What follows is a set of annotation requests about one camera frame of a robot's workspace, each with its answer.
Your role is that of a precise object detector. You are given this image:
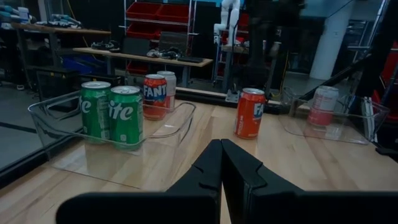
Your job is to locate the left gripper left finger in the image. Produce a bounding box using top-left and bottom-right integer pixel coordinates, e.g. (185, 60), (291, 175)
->
(55, 139), (223, 224)

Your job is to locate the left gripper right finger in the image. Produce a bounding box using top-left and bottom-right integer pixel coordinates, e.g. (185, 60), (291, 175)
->
(221, 138), (398, 224)

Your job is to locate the clear plastic bin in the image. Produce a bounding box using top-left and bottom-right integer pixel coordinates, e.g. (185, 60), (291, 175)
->
(278, 86), (391, 146)
(27, 90), (197, 191)

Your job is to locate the red Fanta soda can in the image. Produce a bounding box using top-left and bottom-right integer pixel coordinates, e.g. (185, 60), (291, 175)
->
(234, 87), (267, 140)
(142, 73), (168, 121)

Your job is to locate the green Sprite soda can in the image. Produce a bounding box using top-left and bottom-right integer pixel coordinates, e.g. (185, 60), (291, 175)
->
(108, 85), (145, 152)
(80, 81), (112, 144)

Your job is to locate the white pink soda can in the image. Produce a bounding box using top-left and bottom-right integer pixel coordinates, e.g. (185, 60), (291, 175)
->
(157, 70), (177, 113)
(307, 85), (340, 127)

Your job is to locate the black keyboard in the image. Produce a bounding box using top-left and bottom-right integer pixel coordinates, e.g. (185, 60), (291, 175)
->
(177, 56), (205, 64)

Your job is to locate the black grey gadget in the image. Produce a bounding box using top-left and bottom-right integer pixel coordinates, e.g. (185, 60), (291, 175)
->
(146, 46), (181, 60)

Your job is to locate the black equipment case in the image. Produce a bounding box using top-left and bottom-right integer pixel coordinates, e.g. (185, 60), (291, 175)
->
(35, 68), (81, 103)
(79, 73), (125, 90)

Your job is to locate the long wooden workbench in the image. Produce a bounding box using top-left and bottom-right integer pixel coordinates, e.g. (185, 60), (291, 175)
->
(73, 47), (214, 90)

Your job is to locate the black monitor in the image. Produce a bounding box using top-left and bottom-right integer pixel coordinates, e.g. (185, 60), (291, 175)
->
(158, 30), (189, 54)

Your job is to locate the black box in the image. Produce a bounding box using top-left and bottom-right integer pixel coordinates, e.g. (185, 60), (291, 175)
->
(121, 37), (150, 57)

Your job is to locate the white round pillar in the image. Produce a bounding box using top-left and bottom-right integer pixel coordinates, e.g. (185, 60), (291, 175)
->
(309, 14), (351, 81)

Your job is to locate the blue storage bin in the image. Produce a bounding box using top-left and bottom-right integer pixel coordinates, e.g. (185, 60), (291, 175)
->
(62, 55), (108, 75)

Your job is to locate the metal rack with red bins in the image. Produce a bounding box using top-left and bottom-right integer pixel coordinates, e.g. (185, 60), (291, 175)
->
(123, 0), (200, 77)

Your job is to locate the wooden table with tools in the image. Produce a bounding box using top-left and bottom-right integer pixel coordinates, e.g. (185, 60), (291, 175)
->
(11, 22), (112, 68)

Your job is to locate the grey teal power tool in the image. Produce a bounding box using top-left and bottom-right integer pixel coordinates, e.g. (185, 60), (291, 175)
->
(51, 14), (82, 29)

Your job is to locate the silver bracket plate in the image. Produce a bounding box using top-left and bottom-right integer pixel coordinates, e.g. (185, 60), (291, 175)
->
(225, 88), (242, 103)

